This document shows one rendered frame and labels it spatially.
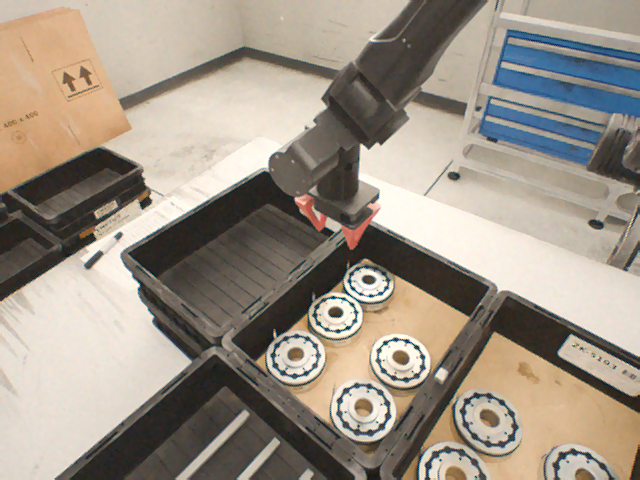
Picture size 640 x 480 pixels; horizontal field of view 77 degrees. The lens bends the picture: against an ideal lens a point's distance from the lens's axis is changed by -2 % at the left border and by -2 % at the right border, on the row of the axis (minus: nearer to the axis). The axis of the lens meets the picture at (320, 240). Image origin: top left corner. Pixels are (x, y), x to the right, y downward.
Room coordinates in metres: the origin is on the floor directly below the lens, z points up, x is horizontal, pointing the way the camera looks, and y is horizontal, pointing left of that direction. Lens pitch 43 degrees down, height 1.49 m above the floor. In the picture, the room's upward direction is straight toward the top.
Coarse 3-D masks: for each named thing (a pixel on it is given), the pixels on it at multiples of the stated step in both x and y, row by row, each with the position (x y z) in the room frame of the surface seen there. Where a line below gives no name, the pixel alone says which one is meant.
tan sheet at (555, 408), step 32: (512, 352) 0.40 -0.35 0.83; (480, 384) 0.34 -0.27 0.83; (512, 384) 0.34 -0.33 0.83; (544, 384) 0.34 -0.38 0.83; (576, 384) 0.34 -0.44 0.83; (448, 416) 0.28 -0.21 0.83; (544, 416) 0.28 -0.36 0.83; (576, 416) 0.28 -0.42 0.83; (608, 416) 0.28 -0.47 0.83; (544, 448) 0.23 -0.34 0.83; (608, 448) 0.23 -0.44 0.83
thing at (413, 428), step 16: (496, 304) 0.43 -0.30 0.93; (528, 304) 0.43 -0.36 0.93; (480, 320) 0.40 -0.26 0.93; (560, 320) 0.40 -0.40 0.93; (480, 336) 0.37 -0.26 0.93; (592, 336) 0.37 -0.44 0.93; (464, 352) 0.34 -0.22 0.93; (624, 352) 0.34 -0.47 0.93; (448, 368) 0.31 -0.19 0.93; (448, 384) 0.29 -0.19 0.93; (432, 400) 0.26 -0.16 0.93; (416, 416) 0.24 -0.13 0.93; (416, 432) 0.22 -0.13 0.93; (400, 448) 0.20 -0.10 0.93; (384, 464) 0.18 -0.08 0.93
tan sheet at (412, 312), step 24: (336, 288) 0.55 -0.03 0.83; (408, 288) 0.55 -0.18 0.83; (384, 312) 0.49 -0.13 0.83; (408, 312) 0.49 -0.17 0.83; (432, 312) 0.49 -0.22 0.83; (456, 312) 0.49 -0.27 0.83; (360, 336) 0.44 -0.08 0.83; (432, 336) 0.44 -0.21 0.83; (264, 360) 0.39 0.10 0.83; (336, 360) 0.39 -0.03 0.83; (360, 360) 0.39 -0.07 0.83; (432, 360) 0.39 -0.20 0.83; (336, 384) 0.34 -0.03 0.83; (312, 408) 0.30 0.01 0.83; (360, 408) 0.30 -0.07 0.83
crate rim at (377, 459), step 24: (408, 240) 0.59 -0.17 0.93; (312, 264) 0.53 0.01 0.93; (456, 264) 0.53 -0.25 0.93; (288, 288) 0.47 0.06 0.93; (480, 312) 0.42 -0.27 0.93; (456, 336) 0.37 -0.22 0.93; (240, 360) 0.33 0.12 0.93; (432, 384) 0.29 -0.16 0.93; (408, 408) 0.25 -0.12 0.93; (336, 432) 0.22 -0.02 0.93; (360, 456) 0.19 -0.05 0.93; (384, 456) 0.19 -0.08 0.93
